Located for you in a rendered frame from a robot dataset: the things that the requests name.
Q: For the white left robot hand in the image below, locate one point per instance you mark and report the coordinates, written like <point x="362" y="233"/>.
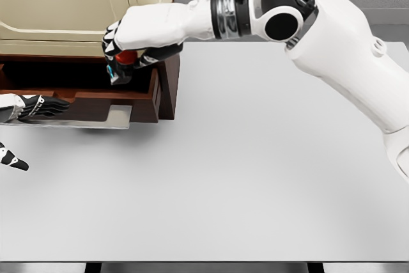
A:
<point x="38" y="105"/>

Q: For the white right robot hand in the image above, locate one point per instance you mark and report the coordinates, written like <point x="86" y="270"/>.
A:
<point x="143" y="27"/>

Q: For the black switch with red button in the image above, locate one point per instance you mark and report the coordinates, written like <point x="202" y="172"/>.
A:
<point x="123" y="68"/>

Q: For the brown cabinet drawer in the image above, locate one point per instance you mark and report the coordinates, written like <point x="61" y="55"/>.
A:
<point x="96" y="106"/>

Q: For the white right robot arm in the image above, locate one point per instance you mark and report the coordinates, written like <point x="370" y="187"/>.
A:
<point x="335" y="46"/>

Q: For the beige cabinet with brown base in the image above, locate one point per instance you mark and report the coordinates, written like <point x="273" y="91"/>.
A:
<point x="80" y="7"/>

